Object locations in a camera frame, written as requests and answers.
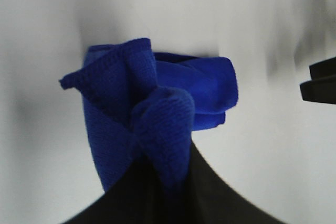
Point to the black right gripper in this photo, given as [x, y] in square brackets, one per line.
[321, 87]

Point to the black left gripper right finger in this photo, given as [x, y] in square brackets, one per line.
[197, 194]

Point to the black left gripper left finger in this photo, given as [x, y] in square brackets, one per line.
[135, 198]

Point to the blue microfibre towel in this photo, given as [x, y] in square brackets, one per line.
[141, 105]

